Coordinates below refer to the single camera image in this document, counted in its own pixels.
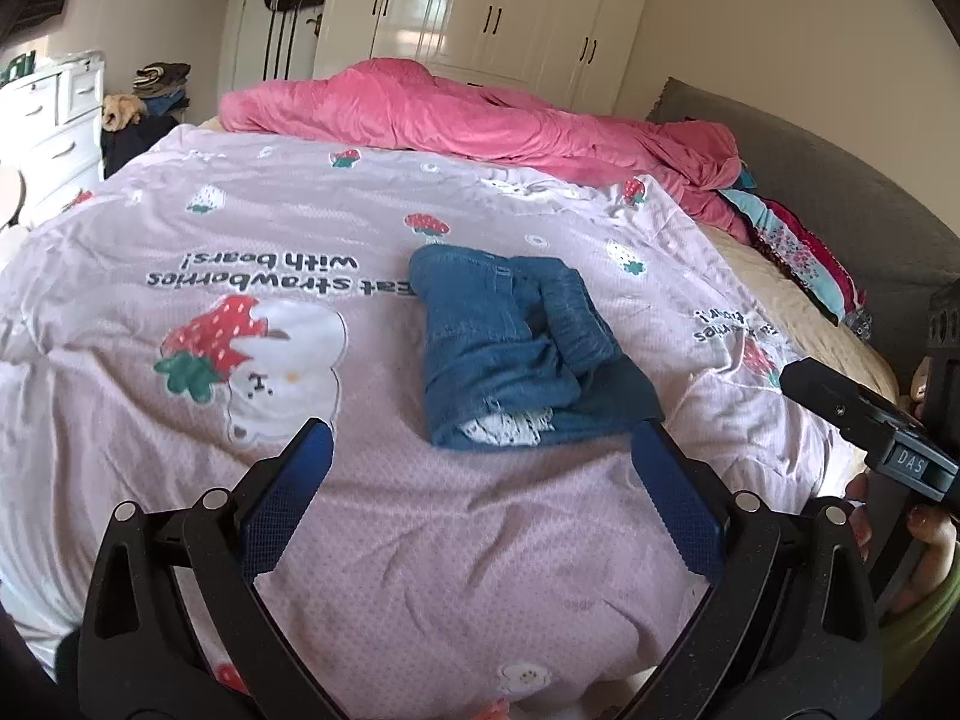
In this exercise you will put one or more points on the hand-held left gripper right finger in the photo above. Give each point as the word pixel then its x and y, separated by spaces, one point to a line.
pixel 679 499

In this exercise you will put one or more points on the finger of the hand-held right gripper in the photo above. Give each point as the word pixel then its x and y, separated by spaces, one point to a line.
pixel 832 401

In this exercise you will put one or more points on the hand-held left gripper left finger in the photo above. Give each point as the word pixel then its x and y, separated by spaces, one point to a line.
pixel 289 495

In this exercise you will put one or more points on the blue denim jeans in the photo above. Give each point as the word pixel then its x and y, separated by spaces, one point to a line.
pixel 495 337

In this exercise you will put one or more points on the person's right forearm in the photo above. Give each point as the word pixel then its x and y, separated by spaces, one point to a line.
pixel 926 637

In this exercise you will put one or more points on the person's right hand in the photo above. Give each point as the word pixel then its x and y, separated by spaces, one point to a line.
pixel 934 562

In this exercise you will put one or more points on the beige bed sheet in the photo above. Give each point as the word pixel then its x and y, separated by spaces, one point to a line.
pixel 810 315

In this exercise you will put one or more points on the pile of colourful floral cloths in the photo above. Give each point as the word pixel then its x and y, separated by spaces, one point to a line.
pixel 795 255

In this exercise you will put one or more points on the lilac strawberry printed blanket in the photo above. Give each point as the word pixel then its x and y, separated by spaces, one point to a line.
pixel 450 577

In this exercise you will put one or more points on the grey upholstered headboard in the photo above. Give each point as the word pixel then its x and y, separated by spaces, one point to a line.
pixel 840 180

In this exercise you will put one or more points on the pink blanket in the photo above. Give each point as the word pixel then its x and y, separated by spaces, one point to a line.
pixel 450 109

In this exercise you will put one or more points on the brown plush toy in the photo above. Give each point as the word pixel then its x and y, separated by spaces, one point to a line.
pixel 121 111

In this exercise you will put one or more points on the white dresser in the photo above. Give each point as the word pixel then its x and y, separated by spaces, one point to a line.
pixel 52 135

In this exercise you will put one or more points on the pile of folded dark clothes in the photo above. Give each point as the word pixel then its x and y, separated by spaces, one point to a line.
pixel 161 82

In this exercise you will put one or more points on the white door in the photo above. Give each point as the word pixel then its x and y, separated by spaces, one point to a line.
pixel 255 45

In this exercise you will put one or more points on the white wardrobe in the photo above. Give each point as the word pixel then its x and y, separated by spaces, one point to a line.
pixel 487 7

